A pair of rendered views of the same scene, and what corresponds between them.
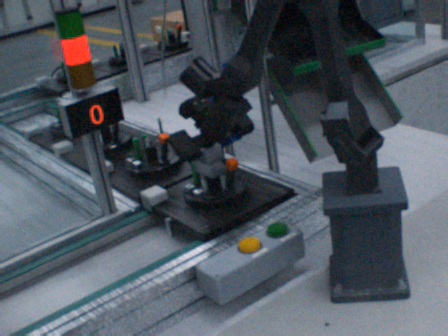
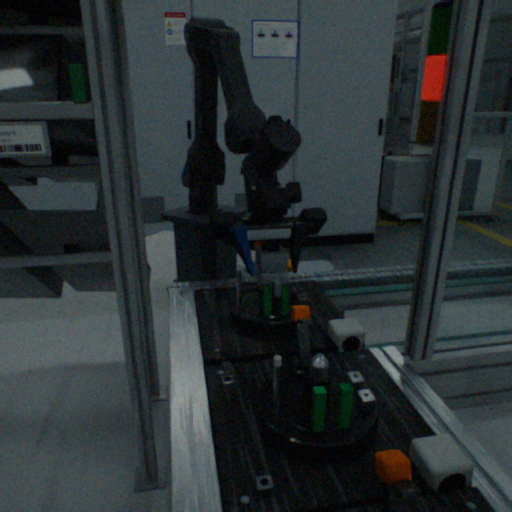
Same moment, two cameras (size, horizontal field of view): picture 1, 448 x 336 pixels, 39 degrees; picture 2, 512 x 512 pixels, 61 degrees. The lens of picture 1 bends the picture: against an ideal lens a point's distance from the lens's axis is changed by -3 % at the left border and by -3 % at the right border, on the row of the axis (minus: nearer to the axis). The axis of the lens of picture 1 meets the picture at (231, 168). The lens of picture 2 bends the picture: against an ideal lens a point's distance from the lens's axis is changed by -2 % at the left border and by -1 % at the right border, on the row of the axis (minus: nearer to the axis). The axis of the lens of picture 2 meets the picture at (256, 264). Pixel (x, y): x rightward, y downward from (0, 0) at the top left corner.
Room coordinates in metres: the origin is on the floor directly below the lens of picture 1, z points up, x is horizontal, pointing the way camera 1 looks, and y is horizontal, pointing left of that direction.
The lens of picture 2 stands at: (1.87, 0.29, 1.32)
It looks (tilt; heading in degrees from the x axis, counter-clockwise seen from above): 22 degrees down; 204
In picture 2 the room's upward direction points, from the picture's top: straight up
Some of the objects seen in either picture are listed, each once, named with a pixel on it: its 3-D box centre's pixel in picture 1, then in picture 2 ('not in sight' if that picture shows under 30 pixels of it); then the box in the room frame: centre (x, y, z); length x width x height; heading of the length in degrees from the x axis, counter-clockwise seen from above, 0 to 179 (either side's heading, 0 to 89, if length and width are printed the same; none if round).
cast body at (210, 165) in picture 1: (206, 155); (271, 265); (1.27, 0.05, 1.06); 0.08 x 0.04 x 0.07; 35
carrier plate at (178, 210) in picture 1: (216, 198); (269, 317); (1.26, 0.04, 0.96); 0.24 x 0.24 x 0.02; 35
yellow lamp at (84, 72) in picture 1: (81, 73); (438, 121); (1.25, 0.26, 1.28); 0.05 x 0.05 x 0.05
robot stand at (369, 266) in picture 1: (365, 234); (205, 251); (1.01, -0.23, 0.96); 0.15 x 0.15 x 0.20; 80
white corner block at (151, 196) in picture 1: (154, 199); (345, 336); (1.29, 0.18, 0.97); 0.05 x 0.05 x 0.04; 35
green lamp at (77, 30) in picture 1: (70, 24); (451, 33); (1.25, 0.26, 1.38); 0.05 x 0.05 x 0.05
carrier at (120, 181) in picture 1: (151, 150); (318, 384); (1.47, 0.19, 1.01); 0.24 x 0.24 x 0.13; 35
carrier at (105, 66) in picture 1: (123, 51); not in sight; (2.66, 0.37, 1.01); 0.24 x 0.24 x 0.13; 35
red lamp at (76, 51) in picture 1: (76, 49); (444, 78); (1.25, 0.26, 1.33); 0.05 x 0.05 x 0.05
